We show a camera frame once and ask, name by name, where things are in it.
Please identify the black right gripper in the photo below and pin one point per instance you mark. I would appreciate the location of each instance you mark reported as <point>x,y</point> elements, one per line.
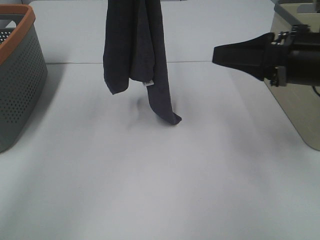
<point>288,56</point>

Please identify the dark navy towel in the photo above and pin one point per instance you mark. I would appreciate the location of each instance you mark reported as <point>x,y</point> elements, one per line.
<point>134,49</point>

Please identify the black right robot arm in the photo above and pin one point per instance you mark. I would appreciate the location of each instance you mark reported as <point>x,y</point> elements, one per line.
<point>314,60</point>

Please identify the beige bin grey rim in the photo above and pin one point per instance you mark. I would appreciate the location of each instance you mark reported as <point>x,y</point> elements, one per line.
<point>300,103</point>

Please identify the grey perforated basket orange rim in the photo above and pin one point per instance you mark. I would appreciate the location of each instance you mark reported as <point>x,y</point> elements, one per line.
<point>23,71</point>

